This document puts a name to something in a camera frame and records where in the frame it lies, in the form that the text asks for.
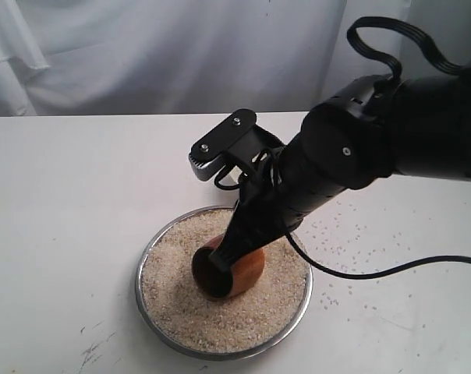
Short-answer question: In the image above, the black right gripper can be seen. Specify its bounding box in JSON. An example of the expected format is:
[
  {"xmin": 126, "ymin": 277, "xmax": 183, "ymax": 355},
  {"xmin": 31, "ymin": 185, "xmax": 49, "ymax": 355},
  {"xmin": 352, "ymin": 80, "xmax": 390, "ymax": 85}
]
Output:
[{"xmin": 209, "ymin": 150, "xmax": 304, "ymax": 273}]

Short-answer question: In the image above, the brown wooden cup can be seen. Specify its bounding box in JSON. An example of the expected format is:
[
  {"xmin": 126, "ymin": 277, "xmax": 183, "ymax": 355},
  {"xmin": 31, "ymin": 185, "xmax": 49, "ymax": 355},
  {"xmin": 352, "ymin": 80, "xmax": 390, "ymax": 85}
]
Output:
[{"xmin": 191, "ymin": 235, "xmax": 265, "ymax": 300}]

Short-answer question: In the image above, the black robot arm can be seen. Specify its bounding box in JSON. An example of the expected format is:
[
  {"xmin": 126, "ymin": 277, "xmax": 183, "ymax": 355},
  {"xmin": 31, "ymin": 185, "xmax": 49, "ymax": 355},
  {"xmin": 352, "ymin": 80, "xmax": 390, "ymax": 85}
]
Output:
[{"xmin": 208, "ymin": 67, "xmax": 471, "ymax": 273}]

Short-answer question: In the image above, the small cream ceramic bowl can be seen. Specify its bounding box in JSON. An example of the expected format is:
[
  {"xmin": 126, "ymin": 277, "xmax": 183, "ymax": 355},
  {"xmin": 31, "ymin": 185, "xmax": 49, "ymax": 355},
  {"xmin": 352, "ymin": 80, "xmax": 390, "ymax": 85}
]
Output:
[{"xmin": 222, "ymin": 173, "xmax": 239, "ymax": 186}]

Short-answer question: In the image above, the large steel rice plate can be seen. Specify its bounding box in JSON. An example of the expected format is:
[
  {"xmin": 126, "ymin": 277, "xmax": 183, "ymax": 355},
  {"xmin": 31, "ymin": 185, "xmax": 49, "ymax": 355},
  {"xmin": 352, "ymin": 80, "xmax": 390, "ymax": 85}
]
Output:
[{"xmin": 134, "ymin": 206, "xmax": 313, "ymax": 361}]

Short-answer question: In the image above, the white backdrop cloth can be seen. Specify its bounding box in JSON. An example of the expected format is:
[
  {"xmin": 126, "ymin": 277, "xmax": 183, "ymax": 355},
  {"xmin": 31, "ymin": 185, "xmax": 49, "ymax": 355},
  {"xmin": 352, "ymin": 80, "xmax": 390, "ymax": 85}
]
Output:
[{"xmin": 0, "ymin": 1, "xmax": 471, "ymax": 116}]

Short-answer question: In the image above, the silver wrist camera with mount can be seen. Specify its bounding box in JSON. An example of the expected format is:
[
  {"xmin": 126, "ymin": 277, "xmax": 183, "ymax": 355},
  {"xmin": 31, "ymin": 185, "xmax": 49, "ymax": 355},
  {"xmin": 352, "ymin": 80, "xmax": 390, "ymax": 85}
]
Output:
[{"xmin": 189, "ymin": 108, "xmax": 284, "ymax": 182}]

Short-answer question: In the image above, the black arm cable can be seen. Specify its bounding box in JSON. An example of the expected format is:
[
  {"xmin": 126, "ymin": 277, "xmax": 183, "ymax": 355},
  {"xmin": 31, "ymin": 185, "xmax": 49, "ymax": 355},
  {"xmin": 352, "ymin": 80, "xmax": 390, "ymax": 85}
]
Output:
[{"xmin": 214, "ymin": 15, "xmax": 471, "ymax": 281}]

